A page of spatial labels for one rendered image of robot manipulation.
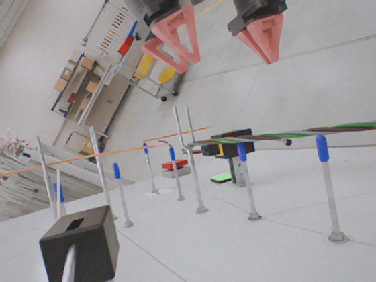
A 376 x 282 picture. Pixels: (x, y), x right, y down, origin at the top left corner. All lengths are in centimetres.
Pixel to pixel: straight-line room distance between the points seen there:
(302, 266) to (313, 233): 5
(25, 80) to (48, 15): 187
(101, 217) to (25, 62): 848
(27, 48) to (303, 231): 856
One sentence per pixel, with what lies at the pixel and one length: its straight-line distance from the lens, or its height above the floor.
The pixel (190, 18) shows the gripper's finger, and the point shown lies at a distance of 43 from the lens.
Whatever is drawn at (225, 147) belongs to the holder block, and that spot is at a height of 116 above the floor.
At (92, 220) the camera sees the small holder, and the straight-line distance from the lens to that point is 17.
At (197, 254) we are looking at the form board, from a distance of 26.
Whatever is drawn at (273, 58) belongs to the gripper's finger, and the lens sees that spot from 53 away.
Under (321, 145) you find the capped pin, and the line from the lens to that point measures 23.
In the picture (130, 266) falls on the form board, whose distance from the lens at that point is 28.
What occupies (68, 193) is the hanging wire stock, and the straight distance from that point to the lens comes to 105.
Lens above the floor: 140
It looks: 25 degrees down
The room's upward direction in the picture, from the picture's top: 62 degrees counter-clockwise
